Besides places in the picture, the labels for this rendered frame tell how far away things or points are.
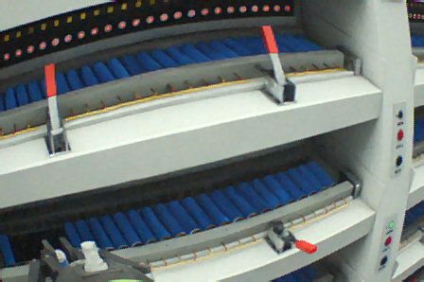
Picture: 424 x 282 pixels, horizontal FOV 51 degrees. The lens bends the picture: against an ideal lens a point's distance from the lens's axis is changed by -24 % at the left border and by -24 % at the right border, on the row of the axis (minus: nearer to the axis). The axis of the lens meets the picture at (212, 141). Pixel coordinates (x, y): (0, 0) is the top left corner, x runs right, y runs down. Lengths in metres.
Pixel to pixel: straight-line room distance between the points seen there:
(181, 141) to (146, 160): 0.04
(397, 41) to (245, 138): 0.31
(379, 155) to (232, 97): 0.26
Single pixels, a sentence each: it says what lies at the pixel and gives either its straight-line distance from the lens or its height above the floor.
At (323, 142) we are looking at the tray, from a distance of 0.88.
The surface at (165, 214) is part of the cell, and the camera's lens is 0.72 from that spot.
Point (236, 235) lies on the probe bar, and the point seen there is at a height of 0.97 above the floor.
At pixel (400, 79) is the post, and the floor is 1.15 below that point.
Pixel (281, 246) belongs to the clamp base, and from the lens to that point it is 0.69.
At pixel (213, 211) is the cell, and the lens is 0.73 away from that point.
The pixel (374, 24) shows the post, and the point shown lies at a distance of 0.73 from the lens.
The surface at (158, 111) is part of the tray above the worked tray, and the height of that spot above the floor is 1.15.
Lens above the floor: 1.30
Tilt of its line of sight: 18 degrees down
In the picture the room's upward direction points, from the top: 4 degrees counter-clockwise
